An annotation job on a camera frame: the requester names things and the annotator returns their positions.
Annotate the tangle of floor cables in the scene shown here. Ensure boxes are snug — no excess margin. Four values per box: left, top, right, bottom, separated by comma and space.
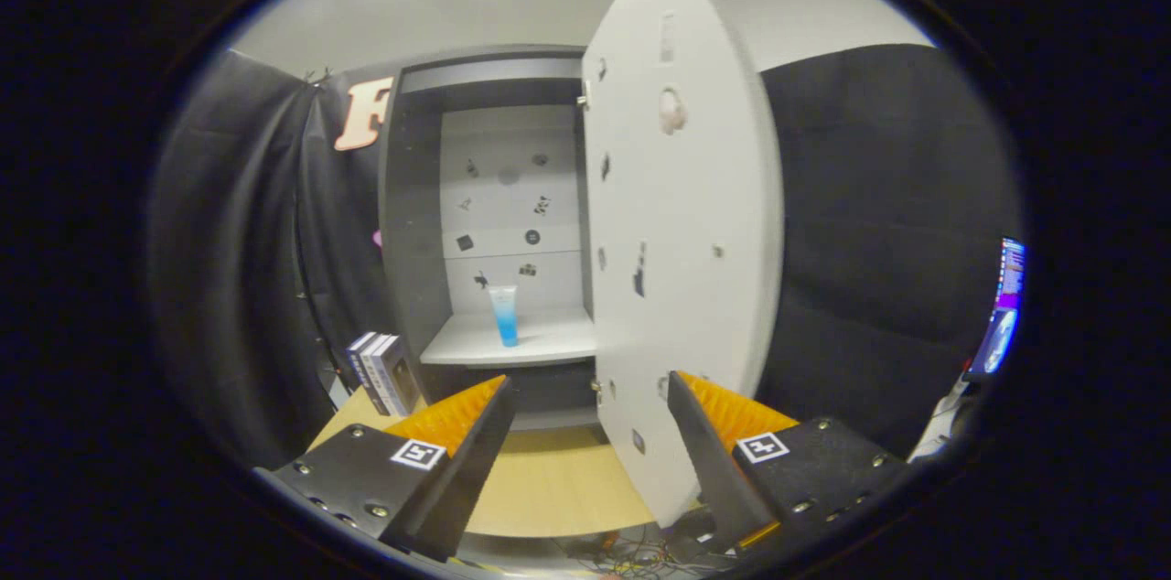
558, 530, 733, 576

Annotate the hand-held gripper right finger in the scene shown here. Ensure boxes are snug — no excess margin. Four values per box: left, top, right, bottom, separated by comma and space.
666, 370, 911, 553

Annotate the black backdrop cloth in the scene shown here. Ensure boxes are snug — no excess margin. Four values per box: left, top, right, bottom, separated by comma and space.
146, 42, 1021, 471

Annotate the white cabinet door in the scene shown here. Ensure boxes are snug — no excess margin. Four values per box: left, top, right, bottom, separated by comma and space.
581, 0, 786, 528

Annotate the blue and white tube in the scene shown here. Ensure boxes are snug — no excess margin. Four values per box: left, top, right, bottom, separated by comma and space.
488, 285, 520, 349

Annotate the grey cabinet body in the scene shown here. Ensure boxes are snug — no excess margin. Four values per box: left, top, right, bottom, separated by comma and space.
378, 45, 605, 432

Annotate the computer monitor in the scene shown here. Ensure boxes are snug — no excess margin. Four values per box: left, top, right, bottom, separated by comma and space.
962, 237, 1027, 381

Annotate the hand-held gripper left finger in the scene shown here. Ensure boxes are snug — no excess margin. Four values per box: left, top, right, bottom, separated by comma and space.
254, 374, 516, 563

